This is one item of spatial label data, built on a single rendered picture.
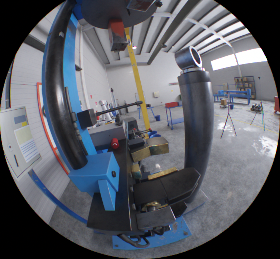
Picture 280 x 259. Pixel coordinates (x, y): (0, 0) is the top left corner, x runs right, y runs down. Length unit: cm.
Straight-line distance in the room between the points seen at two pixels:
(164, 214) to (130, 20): 124
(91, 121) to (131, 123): 202
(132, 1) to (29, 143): 96
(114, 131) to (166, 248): 146
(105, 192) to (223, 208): 148
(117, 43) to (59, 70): 44
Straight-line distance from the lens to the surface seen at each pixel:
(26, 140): 77
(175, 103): 350
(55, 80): 38
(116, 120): 100
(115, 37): 73
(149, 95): 1148
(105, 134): 79
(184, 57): 57
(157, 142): 76
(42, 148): 221
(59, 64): 41
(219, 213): 154
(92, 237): 166
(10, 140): 73
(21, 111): 80
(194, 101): 51
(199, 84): 50
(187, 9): 584
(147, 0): 54
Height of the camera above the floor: 137
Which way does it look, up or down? 13 degrees down
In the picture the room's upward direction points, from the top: 13 degrees counter-clockwise
